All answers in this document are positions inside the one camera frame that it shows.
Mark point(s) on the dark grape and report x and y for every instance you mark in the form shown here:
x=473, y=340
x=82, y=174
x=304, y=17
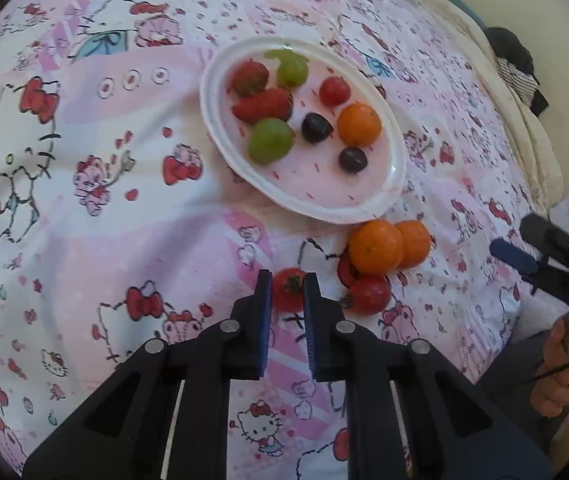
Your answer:
x=315, y=128
x=353, y=160

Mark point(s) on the Hello Kitty bedsheet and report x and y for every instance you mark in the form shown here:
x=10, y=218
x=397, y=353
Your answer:
x=120, y=221

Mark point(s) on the striped shirt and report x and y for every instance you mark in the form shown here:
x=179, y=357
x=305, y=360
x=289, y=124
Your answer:
x=525, y=85

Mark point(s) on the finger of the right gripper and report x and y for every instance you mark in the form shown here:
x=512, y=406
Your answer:
x=551, y=241
x=538, y=273

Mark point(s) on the black garment right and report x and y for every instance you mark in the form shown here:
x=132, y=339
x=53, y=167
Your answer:
x=506, y=44

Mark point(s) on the red cherry tomato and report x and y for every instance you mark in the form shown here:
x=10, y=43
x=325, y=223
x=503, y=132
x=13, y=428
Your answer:
x=334, y=91
x=367, y=296
x=288, y=294

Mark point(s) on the large red strawberry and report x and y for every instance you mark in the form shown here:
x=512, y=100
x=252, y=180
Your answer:
x=271, y=103

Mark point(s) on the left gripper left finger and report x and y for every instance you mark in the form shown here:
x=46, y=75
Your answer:
x=163, y=413

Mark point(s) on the green fruit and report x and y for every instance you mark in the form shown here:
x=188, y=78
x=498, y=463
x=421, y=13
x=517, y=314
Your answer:
x=271, y=139
x=293, y=69

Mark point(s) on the orange tangerine bottom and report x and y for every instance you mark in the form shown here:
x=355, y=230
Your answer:
x=359, y=125

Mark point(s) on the right hand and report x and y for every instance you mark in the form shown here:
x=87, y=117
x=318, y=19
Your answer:
x=550, y=394

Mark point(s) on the strawberry pattern plate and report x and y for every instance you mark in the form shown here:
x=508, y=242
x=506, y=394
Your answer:
x=309, y=179

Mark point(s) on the orange tangerine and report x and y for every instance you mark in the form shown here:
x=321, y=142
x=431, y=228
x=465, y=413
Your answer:
x=416, y=243
x=376, y=247
x=359, y=125

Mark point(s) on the small red strawberry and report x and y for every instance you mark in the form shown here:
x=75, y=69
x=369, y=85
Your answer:
x=249, y=78

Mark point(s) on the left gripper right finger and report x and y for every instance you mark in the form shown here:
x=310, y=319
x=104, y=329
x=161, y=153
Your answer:
x=410, y=413

